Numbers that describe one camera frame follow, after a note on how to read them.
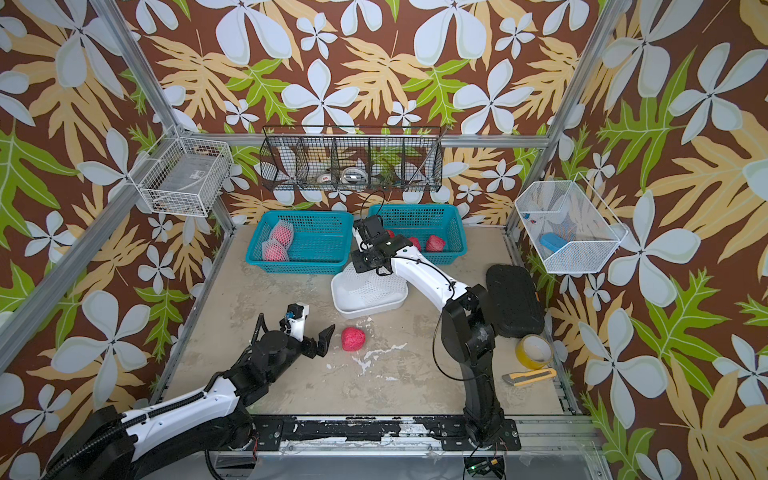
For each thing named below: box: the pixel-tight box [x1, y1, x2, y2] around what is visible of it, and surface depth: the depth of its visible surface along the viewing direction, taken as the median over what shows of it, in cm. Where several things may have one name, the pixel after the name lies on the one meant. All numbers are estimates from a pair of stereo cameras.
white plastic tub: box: [330, 262, 409, 319], surface depth 98 cm
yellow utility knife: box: [502, 368, 557, 387], surface depth 85 cm
